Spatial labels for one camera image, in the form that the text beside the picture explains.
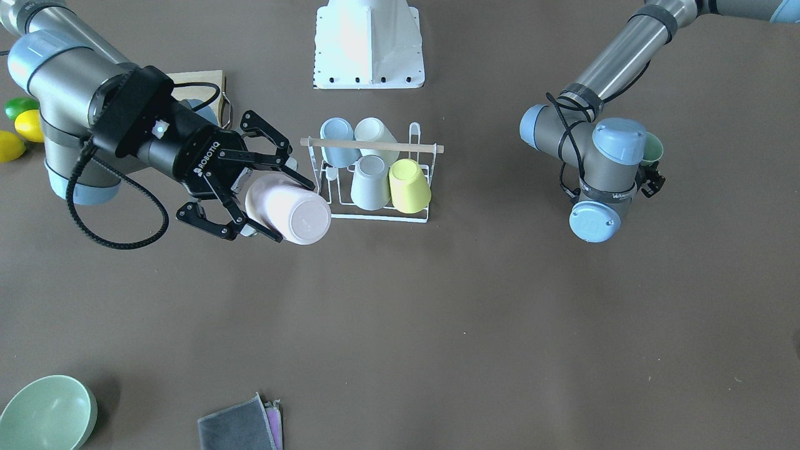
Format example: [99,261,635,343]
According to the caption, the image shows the white cup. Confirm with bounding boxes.
[354,117,400,166]

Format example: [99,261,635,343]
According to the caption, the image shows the pink cup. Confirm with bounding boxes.
[245,172,331,245]

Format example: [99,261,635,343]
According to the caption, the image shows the teal green cup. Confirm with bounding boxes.
[640,132,664,166]

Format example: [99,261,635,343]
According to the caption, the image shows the grey cup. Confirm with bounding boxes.
[350,156,391,211]

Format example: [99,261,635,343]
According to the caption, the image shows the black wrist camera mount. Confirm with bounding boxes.
[89,66,174,158]

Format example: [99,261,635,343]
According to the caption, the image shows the purple cloth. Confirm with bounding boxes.
[264,399,284,450]

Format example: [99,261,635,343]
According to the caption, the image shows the light blue cup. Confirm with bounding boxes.
[320,117,362,168]

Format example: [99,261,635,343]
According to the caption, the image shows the yellow cup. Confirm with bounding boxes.
[389,159,432,214]

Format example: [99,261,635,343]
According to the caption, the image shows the green bowl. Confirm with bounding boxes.
[1,375,98,449]

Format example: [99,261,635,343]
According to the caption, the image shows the wooden cutting board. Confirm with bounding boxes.
[168,69,233,130]

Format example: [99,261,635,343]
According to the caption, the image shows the grey cloth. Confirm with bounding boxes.
[197,395,272,449]

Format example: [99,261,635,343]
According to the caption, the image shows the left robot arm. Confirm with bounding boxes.
[518,1,798,243]

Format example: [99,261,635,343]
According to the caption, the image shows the green lime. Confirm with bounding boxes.
[4,96,39,122]

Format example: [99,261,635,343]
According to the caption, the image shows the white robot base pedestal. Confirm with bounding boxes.
[312,1,426,89]

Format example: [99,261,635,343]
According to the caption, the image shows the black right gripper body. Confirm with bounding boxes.
[137,101,249,200]

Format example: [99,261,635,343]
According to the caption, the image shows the yellow lemon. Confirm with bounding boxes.
[0,130,26,163]
[14,110,44,143]

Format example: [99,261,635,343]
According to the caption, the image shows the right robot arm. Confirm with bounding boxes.
[2,1,331,251]

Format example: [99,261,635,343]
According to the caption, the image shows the white wire cup holder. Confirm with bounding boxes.
[301,117,444,223]

